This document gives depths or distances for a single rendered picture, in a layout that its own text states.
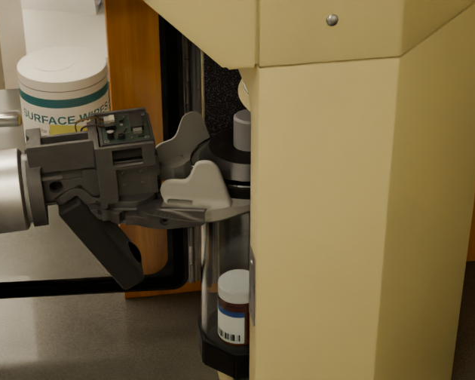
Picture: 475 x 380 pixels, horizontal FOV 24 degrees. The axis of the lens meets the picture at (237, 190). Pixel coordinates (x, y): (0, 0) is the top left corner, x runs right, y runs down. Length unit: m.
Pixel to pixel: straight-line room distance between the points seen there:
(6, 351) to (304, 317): 0.47
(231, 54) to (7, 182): 0.26
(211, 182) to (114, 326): 0.40
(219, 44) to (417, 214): 0.27
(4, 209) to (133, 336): 0.38
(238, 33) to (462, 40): 0.23
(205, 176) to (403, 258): 0.19
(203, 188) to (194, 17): 0.22
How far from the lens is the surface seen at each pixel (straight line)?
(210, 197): 0.98
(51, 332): 1.33
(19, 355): 1.31
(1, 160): 0.99
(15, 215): 0.99
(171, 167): 1.04
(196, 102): 1.19
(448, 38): 0.94
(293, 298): 0.94
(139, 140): 0.97
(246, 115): 1.00
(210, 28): 0.81
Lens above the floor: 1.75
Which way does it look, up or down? 31 degrees down
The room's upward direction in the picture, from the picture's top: straight up
